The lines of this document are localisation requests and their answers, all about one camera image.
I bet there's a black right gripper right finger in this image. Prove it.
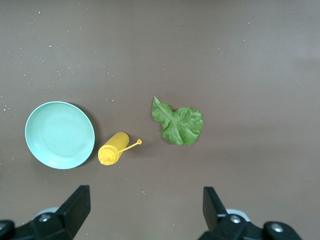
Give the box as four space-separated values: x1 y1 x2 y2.
198 186 305 240

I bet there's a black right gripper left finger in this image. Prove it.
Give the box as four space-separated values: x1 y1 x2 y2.
0 184 91 240

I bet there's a yellow mustard squeeze bottle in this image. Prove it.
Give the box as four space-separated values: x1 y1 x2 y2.
97 131 143 166

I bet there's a green lettuce leaf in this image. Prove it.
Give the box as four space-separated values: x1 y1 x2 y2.
151 96 205 146

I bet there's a mint green plate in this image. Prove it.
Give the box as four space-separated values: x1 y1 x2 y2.
24 101 96 170

